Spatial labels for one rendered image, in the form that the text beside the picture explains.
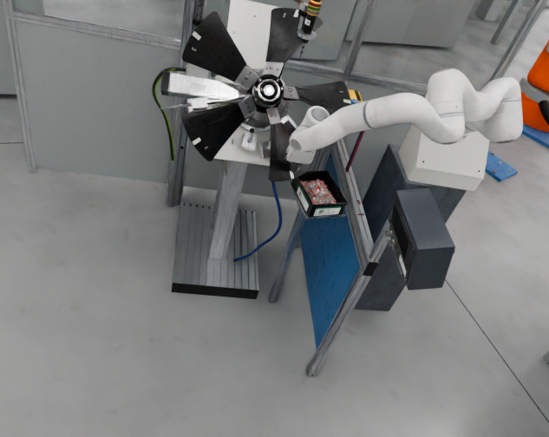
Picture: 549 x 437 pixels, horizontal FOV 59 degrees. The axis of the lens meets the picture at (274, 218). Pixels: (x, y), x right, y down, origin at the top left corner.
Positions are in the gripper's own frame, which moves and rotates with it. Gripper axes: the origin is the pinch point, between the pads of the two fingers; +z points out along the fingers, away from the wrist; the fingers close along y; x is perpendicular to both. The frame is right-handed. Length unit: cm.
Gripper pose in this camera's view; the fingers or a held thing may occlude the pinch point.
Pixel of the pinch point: (294, 166)
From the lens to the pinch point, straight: 194.2
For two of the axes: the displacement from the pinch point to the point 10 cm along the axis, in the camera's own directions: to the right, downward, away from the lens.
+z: -2.3, 4.8, 8.5
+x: -0.1, 8.7, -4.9
